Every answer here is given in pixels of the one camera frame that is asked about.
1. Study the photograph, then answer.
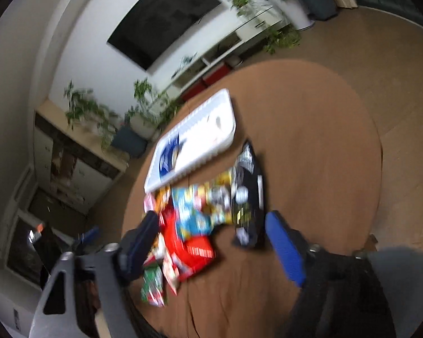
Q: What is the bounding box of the green trailing plant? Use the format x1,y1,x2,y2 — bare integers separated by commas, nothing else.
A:
263,25,302,55

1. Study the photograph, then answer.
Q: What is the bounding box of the golden yellow snack packet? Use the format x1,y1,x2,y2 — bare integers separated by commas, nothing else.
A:
206,169,237,226

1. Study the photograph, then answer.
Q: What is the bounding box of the wooden display cabinet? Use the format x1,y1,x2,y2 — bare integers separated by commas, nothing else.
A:
33,99,129,215

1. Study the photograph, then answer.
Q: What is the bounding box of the white television cabinet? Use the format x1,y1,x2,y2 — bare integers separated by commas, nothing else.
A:
146,5,291,95

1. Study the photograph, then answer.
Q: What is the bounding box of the white plant pot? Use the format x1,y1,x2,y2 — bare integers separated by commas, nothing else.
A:
129,113,161,139
275,0,316,30

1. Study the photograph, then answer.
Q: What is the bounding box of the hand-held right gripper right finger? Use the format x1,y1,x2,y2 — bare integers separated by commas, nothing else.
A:
264,210,396,338

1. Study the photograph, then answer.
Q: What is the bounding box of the orange snack bar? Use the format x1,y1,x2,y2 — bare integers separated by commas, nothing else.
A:
155,186,171,215

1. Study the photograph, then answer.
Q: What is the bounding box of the red storage box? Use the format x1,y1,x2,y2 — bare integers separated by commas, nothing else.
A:
180,79,207,102
202,63,231,87

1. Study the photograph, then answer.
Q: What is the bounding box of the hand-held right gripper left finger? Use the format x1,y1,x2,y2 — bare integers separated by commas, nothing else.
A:
28,211,161,338

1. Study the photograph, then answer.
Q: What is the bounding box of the small white red packet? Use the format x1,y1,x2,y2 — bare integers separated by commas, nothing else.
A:
162,252,184,296

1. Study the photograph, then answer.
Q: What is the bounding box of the blue cartoon snack packet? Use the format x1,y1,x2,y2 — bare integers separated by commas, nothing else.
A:
171,185,214,240

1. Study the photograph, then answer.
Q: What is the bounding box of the black snack packet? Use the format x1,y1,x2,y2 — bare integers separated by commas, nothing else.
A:
231,140,266,250

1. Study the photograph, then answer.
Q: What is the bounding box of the large red snack packet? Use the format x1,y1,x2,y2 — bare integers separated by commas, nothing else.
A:
160,208,217,282

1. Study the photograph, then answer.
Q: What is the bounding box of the plain blue snack packet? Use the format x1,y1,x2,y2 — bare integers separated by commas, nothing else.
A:
158,132,187,180

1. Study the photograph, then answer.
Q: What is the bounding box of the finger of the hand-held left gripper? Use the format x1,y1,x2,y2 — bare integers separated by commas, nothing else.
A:
72,226,102,254

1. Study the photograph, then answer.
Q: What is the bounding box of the white plastic tray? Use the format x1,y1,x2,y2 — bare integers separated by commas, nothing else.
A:
144,88,237,194

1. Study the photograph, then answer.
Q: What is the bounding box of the green snack packet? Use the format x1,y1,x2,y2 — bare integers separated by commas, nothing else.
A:
140,266,166,307

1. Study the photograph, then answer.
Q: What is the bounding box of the green climbing vine plant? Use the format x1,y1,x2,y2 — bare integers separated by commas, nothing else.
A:
157,93,182,127

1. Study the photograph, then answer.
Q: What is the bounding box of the black wall television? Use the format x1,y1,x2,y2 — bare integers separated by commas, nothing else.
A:
107,0,222,72

